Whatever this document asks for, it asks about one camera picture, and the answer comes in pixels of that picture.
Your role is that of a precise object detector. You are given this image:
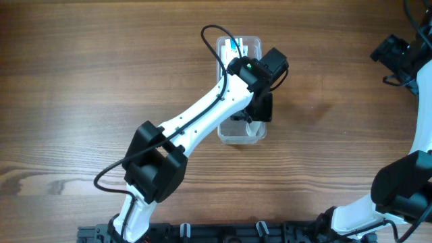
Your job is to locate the white green caplets box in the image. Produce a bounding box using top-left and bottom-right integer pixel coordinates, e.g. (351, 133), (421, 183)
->
(221, 38), (248, 68)

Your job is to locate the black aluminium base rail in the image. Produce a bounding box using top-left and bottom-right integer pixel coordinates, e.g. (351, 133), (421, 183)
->
(76, 221), (378, 243)

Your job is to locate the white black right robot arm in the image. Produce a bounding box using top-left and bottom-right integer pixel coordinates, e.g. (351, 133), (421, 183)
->
(322, 35), (431, 239)

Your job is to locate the small white spray bottle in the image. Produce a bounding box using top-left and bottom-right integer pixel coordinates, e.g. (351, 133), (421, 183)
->
(246, 121), (262, 136)

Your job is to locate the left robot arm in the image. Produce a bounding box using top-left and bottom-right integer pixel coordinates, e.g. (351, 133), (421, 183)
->
(111, 48), (289, 242)

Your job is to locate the clear plastic container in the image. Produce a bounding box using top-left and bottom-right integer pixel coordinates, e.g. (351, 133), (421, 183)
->
(217, 36), (267, 144)

